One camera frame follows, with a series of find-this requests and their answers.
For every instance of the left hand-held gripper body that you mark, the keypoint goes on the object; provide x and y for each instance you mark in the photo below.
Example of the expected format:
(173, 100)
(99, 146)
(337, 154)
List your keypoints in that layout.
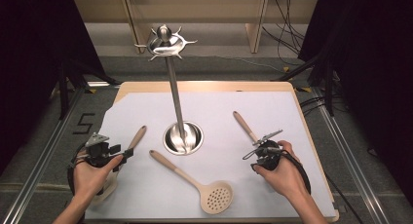
(99, 152)

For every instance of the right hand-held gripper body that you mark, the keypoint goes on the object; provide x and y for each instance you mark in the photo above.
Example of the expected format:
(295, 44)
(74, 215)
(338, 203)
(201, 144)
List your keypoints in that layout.
(269, 156)

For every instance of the steel utensil stand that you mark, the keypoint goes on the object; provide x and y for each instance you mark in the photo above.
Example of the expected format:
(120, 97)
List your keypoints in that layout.
(175, 94)

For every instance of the person's right hand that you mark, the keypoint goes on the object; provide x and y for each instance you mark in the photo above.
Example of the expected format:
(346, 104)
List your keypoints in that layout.
(289, 175)

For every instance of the person's left hand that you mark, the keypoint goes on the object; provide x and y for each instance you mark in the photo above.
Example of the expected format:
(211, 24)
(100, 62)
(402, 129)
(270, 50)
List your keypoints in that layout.
(91, 181)

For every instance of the yellow tape marker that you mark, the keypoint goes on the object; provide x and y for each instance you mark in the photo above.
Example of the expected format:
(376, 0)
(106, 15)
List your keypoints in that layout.
(286, 69)
(92, 91)
(306, 89)

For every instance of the black stand legs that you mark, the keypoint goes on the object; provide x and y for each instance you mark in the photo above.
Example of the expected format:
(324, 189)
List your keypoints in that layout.
(63, 97)
(329, 94)

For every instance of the short aluminium bar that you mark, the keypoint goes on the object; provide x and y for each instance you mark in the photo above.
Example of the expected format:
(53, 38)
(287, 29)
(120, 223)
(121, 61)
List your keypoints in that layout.
(99, 84)

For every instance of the light wooden table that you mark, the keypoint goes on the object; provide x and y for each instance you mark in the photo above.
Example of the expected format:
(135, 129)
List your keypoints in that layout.
(207, 86)

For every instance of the black curtain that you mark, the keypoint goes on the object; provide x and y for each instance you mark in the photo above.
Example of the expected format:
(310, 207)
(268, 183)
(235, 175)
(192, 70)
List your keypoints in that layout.
(29, 55)
(373, 71)

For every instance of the light wooden shelf unit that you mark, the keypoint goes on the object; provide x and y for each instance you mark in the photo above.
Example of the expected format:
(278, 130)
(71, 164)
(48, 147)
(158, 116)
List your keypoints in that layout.
(211, 9)

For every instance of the long aluminium floor rail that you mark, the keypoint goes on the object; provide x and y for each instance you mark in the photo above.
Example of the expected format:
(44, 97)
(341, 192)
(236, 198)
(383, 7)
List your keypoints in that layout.
(350, 159)
(42, 172)

